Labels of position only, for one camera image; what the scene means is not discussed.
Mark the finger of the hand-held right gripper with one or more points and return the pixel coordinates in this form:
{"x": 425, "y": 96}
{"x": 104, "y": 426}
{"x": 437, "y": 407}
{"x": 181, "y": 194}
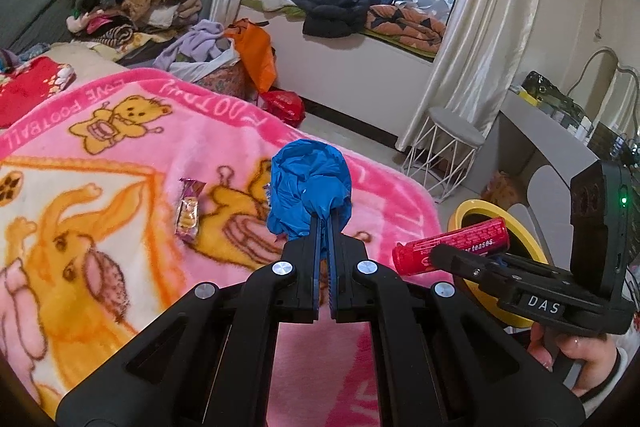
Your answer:
{"x": 465, "y": 264}

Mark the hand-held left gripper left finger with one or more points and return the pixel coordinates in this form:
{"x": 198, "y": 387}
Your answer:
{"x": 300, "y": 269}

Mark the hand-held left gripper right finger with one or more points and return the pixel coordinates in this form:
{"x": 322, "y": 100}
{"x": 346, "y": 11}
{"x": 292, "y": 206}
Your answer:
{"x": 350, "y": 279}

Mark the red snack packet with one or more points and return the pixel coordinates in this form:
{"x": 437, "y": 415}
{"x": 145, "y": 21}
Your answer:
{"x": 450, "y": 239}

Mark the yellow-rimmed black trash bin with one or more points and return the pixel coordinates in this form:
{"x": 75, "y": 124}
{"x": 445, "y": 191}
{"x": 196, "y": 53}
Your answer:
{"x": 462, "y": 213}

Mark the blue plastic bag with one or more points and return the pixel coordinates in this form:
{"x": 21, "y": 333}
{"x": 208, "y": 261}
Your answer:
{"x": 305, "y": 182}

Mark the person's right forearm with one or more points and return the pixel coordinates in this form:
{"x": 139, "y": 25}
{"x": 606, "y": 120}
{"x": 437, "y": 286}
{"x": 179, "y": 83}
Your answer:
{"x": 610, "y": 389}

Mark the person's right hand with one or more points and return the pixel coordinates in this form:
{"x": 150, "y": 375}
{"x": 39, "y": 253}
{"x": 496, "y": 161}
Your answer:
{"x": 597, "y": 357}

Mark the grey curved panel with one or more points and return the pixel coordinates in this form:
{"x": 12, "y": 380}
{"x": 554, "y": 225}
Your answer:
{"x": 550, "y": 207}

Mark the brown printed bag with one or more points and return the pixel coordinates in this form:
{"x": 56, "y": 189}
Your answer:
{"x": 500, "y": 189}

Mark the grey desk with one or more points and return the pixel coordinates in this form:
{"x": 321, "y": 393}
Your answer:
{"x": 540, "y": 132}

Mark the dark clutter on desk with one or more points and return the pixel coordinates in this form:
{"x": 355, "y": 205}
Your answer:
{"x": 575, "y": 112}

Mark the purple snack wrapper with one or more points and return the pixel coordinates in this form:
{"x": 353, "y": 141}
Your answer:
{"x": 189, "y": 209}

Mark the red shopping bag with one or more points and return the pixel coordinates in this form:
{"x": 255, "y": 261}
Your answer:
{"x": 285, "y": 107}

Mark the floral fabric basket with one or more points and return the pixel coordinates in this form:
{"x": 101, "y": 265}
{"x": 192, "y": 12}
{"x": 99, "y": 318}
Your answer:
{"x": 225, "y": 82}

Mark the pink printed blanket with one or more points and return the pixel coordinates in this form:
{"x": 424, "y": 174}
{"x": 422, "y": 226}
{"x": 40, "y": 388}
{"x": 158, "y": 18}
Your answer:
{"x": 125, "y": 167}

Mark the orange bag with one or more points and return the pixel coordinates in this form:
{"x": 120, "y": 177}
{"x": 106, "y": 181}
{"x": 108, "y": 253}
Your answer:
{"x": 257, "y": 54}

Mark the white cloth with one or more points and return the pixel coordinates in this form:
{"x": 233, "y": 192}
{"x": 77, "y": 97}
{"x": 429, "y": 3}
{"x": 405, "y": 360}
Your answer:
{"x": 200, "y": 68}

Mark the orange patterned quilt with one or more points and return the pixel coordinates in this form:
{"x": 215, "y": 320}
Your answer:
{"x": 407, "y": 24}

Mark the lavender cloth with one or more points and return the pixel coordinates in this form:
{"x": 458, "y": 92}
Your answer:
{"x": 197, "y": 39}

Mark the dark jacket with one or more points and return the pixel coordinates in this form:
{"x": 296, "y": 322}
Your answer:
{"x": 325, "y": 9}

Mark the beige bed sheet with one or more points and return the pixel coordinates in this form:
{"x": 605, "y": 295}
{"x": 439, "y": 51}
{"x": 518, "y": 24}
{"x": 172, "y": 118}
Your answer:
{"x": 85, "y": 57}

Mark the red blanket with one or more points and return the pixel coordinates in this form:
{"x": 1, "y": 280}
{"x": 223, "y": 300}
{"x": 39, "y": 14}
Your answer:
{"x": 30, "y": 89}

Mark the white ornate frame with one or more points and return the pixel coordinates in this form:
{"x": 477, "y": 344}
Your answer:
{"x": 622, "y": 72}

